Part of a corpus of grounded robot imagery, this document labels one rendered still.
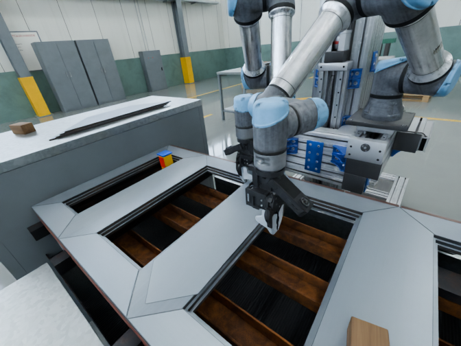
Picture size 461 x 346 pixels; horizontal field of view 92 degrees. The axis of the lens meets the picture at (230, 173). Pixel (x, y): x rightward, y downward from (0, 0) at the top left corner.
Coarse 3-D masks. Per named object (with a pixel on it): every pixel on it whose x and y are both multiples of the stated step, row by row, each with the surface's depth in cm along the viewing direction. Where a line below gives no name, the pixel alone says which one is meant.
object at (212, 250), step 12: (192, 228) 75; (180, 240) 70; (192, 240) 70; (204, 240) 69; (216, 240) 69; (192, 252) 66; (204, 252) 65; (216, 252) 65; (228, 252) 64; (216, 264) 61
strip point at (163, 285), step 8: (152, 264) 63; (160, 264) 63; (152, 272) 61; (160, 272) 61; (168, 272) 60; (152, 280) 59; (160, 280) 58; (168, 280) 58; (176, 280) 58; (152, 288) 57; (160, 288) 56; (168, 288) 56; (176, 288) 56; (184, 288) 56; (152, 296) 55; (160, 296) 55; (168, 296) 55; (176, 296) 54; (184, 296) 54
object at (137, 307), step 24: (144, 168) 122; (216, 168) 110; (96, 192) 105; (168, 192) 97; (360, 216) 74; (144, 288) 57; (120, 312) 55; (144, 312) 52; (192, 312) 53; (216, 336) 47; (312, 336) 45
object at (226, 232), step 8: (208, 216) 79; (216, 216) 79; (200, 224) 76; (208, 224) 75; (216, 224) 75; (224, 224) 75; (232, 224) 74; (208, 232) 72; (216, 232) 72; (224, 232) 72; (232, 232) 71; (240, 232) 71; (248, 232) 71; (224, 240) 69; (232, 240) 68; (240, 240) 68
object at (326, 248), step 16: (192, 192) 115; (208, 192) 119; (288, 224) 93; (304, 224) 88; (288, 240) 87; (304, 240) 82; (320, 240) 86; (336, 240) 82; (320, 256) 80; (336, 256) 76; (448, 304) 60
